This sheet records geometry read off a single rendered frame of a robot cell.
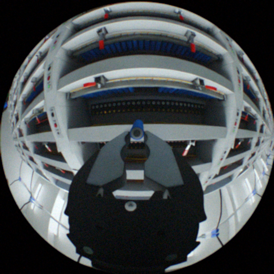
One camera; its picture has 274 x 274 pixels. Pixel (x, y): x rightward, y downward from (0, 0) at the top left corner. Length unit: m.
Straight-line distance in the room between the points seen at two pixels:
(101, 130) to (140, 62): 0.21
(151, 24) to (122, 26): 0.08
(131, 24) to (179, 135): 0.38
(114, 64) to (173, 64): 0.14
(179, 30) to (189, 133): 0.35
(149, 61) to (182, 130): 0.21
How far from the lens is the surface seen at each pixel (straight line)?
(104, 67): 0.25
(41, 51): 0.71
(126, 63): 0.24
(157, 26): 0.34
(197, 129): 0.31
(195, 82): 0.29
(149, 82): 0.27
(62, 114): 0.35
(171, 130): 0.27
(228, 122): 0.42
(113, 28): 0.34
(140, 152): 0.55
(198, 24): 0.57
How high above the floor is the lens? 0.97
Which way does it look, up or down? 31 degrees up
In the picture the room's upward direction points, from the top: 177 degrees clockwise
